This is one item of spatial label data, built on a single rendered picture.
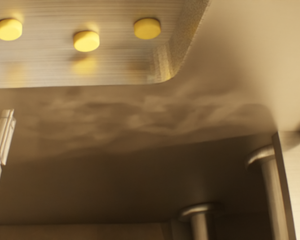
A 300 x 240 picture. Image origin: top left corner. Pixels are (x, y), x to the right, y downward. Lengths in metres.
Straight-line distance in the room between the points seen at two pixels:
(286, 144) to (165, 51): 0.15
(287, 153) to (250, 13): 0.15
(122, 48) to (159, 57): 0.02
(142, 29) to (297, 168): 0.18
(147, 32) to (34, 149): 0.15
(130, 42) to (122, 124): 0.09
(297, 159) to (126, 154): 0.12
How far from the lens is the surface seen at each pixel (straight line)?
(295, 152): 0.36
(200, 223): 0.52
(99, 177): 0.40
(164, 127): 0.32
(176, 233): 0.56
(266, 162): 0.39
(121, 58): 0.23
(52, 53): 0.23
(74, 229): 0.55
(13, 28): 0.21
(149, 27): 0.21
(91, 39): 0.22
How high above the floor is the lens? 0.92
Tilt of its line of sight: 24 degrees down
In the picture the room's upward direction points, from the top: 173 degrees clockwise
